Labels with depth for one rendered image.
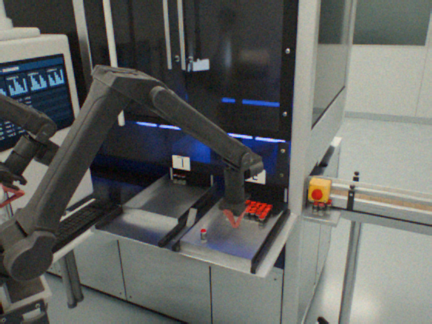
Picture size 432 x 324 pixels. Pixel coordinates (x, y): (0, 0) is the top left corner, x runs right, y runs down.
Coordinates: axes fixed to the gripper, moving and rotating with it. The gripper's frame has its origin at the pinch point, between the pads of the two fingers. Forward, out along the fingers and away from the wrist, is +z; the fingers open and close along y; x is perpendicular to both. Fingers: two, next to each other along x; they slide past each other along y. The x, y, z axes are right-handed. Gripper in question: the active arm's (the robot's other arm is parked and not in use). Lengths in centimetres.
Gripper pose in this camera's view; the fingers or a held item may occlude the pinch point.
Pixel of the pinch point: (235, 224)
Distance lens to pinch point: 118.9
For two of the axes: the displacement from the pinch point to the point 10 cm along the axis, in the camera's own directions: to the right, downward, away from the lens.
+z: 0.4, 9.1, 4.1
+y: 4.4, -3.9, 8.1
